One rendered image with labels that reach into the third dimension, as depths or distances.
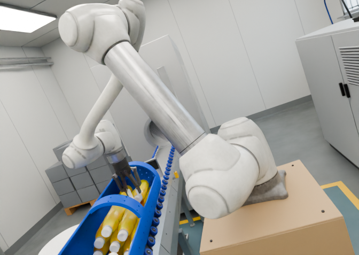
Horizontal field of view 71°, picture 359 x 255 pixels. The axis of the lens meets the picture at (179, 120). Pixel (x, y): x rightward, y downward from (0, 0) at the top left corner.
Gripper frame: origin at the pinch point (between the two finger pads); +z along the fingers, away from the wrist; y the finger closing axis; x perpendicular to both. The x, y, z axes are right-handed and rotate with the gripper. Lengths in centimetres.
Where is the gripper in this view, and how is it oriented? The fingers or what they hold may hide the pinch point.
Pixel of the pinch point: (134, 195)
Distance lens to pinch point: 135.9
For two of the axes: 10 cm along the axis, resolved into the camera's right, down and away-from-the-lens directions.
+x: -0.5, 2.1, -9.8
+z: 3.7, 9.1, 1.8
